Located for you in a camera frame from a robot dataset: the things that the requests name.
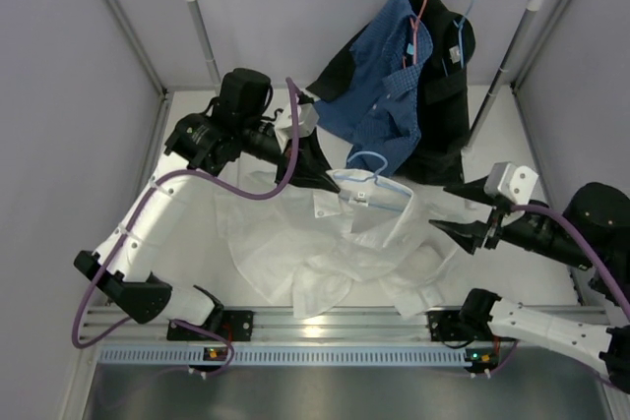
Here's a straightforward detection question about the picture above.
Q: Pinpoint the black shirt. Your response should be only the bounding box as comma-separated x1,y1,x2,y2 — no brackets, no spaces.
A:
304,0,477,188

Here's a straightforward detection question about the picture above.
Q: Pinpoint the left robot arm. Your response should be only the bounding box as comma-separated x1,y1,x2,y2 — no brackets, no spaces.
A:
72,68,340,347

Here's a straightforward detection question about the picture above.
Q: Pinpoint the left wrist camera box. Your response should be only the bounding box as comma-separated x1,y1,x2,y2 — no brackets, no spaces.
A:
274,103,319,150

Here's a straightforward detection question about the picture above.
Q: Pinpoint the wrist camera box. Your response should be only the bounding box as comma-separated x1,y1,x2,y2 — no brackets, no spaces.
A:
274,103,319,150
483,162,538,205

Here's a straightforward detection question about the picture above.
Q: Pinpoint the perforated cable duct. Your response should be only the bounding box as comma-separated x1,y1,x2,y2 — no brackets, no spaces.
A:
98,345,475,368

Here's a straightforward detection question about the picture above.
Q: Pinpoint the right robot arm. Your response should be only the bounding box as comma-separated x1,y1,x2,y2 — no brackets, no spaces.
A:
431,177,629,392

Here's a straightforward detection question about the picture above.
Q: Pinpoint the aluminium frame post right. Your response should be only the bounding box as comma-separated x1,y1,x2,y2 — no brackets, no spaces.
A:
510,0,573,94

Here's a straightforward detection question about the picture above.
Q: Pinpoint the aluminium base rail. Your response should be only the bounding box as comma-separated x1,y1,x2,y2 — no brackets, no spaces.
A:
81,305,611,345

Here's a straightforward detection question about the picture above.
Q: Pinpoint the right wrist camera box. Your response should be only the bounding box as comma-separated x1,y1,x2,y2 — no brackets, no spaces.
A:
483,162,538,205

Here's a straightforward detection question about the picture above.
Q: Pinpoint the white shirt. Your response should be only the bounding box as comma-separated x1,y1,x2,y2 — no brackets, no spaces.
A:
215,179,460,319

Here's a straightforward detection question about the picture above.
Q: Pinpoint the blue checked shirt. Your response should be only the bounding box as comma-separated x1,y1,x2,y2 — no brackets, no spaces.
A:
307,0,433,176

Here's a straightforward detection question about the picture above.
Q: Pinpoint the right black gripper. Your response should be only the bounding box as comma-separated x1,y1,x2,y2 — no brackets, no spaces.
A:
428,174,597,271

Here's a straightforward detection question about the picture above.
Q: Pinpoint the blue hanger under black shirt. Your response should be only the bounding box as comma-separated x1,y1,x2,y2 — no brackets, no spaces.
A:
438,0,476,77

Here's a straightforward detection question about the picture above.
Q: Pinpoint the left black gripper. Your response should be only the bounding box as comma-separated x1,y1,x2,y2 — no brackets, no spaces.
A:
238,116,342,191

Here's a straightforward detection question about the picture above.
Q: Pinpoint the aluminium frame post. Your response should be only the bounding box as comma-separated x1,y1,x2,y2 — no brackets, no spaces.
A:
102,0,166,96
510,0,573,94

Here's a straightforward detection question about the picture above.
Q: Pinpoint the pink wire hanger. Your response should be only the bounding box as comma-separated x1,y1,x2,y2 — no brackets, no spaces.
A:
402,0,428,69

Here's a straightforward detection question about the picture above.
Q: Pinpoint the aluminium frame post left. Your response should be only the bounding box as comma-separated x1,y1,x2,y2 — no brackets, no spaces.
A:
102,0,166,96

